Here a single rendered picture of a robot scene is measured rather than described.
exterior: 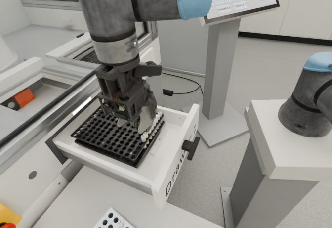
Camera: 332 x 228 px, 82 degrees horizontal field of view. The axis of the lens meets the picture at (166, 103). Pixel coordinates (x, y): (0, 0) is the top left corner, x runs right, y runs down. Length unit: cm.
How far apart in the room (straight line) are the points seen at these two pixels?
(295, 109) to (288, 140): 10
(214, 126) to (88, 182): 127
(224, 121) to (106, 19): 159
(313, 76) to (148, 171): 50
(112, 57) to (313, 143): 61
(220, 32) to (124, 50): 106
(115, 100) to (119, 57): 8
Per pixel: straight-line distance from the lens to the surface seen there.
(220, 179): 151
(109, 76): 33
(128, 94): 37
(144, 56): 88
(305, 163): 66
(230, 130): 175
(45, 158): 64
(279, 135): 70
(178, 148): 48
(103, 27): 31
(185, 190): 145
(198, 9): 30
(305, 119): 70
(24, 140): 57
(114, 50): 32
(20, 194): 65
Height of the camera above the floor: 132
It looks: 41 degrees down
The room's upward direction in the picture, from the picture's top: 5 degrees counter-clockwise
